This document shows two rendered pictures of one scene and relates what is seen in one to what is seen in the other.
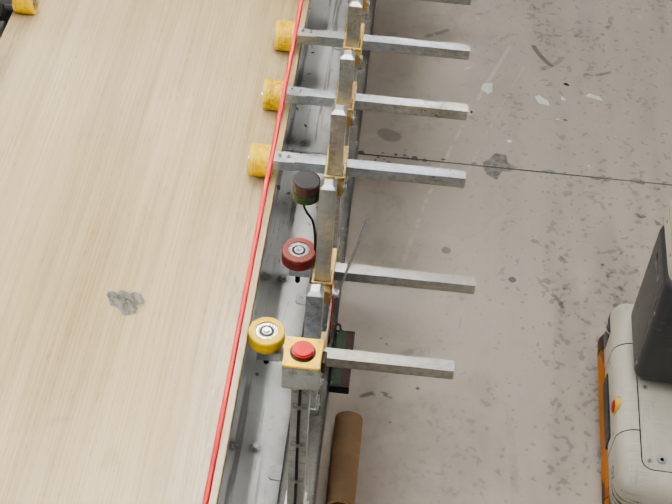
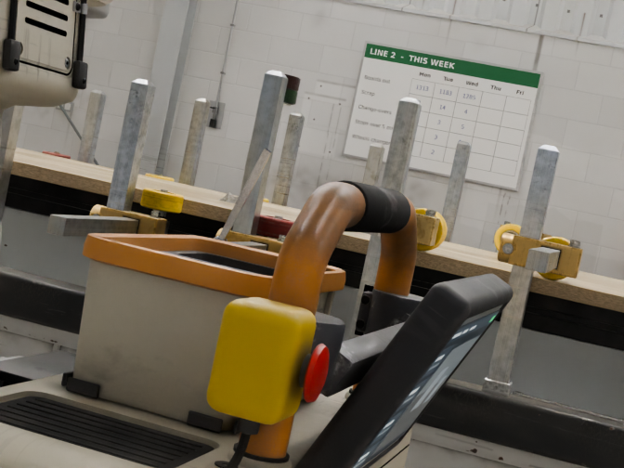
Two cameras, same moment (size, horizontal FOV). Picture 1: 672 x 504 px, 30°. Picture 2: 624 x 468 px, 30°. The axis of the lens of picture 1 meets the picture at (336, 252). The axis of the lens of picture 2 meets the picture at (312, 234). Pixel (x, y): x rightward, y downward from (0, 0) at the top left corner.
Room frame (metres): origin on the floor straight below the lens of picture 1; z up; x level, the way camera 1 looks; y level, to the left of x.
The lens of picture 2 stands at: (2.51, -2.00, 1.00)
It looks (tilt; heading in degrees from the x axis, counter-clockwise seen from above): 3 degrees down; 102
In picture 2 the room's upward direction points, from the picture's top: 12 degrees clockwise
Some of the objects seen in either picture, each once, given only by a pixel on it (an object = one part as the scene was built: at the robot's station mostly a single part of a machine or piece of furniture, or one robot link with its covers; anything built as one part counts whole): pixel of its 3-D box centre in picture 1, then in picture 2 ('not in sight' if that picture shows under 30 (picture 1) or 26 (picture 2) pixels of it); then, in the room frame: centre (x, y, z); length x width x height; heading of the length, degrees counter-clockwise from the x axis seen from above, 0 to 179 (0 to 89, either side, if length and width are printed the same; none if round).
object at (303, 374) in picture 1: (302, 364); not in sight; (1.43, 0.05, 1.18); 0.07 x 0.07 x 0.08; 88
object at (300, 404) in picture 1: (298, 445); (2, 149); (1.43, 0.05, 0.93); 0.05 x 0.05 x 0.45; 88
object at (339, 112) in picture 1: (334, 183); (383, 232); (2.19, 0.02, 0.93); 0.04 x 0.04 x 0.48; 88
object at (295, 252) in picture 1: (298, 264); (272, 246); (1.98, 0.09, 0.85); 0.08 x 0.08 x 0.11
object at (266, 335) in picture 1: (266, 345); (158, 218); (1.74, 0.14, 0.85); 0.08 x 0.08 x 0.11
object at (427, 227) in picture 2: (335, 171); (397, 224); (2.21, 0.02, 0.95); 0.14 x 0.06 x 0.05; 178
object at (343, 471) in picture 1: (344, 462); not in sight; (1.99, -0.07, 0.04); 0.30 x 0.08 x 0.08; 178
